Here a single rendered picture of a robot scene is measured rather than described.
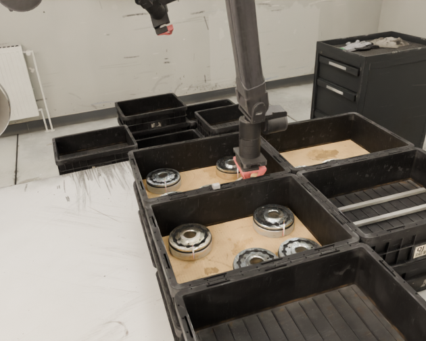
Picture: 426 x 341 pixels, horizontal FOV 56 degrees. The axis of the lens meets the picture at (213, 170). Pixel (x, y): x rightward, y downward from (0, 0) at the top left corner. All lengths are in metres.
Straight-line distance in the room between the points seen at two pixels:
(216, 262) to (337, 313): 0.28
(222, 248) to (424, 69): 2.02
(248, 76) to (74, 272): 0.69
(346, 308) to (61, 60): 3.44
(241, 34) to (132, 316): 0.69
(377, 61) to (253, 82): 1.56
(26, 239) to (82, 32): 2.77
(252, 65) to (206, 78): 3.35
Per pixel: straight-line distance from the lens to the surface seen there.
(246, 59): 0.93
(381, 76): 2.52
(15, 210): 1.53
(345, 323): 0.86
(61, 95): 4.02
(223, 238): 1.01
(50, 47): 3.91
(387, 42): 2.84
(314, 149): 1.43
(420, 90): 2.78
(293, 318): 0.84
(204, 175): 1.27
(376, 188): 1.26
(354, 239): 0.88
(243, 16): 0.89
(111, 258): 1.20
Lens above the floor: 1.47
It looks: 30 degrees down
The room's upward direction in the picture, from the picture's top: 3 degrees counter-clockwise
